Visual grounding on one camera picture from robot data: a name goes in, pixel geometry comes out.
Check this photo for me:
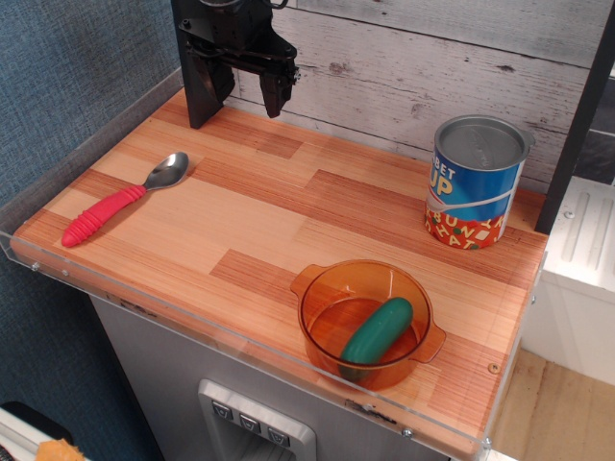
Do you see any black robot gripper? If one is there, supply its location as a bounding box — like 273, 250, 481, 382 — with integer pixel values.
179, 1, 300, 118

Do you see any red handled metal spoon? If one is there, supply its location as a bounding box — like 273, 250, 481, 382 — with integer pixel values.
61, 152, 189, 248

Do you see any blue soup can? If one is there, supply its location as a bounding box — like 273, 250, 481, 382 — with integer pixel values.
425, 114, 535, 250

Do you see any clear acrylic table guard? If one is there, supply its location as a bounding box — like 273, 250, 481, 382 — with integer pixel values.
1, 74, 547, 460

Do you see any orange transparent plastic pot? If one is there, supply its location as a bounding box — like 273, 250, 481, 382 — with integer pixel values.
290, 260, 446, 390

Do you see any green toy cucumber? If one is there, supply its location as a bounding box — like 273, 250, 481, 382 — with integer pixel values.
340, 297, 414, 365

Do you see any grey toy fridge cabinet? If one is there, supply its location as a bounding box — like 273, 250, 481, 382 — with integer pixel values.
92, 298, 444, 460

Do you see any silver dispenser button panel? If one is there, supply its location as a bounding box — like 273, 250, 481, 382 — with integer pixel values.
198, 379, 317, 460

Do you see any orange object bottom left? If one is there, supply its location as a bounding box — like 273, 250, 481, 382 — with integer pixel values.
35, 439, 86, 461

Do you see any black vertical post left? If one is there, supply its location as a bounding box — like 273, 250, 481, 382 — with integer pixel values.
170, 0, 224, 129

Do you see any black vertical post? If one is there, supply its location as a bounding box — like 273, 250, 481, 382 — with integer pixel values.
170, 0, 224, 129
534, 2, 614, 234

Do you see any black vertical post right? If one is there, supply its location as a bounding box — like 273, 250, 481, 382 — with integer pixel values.
534, 2, 614, 234

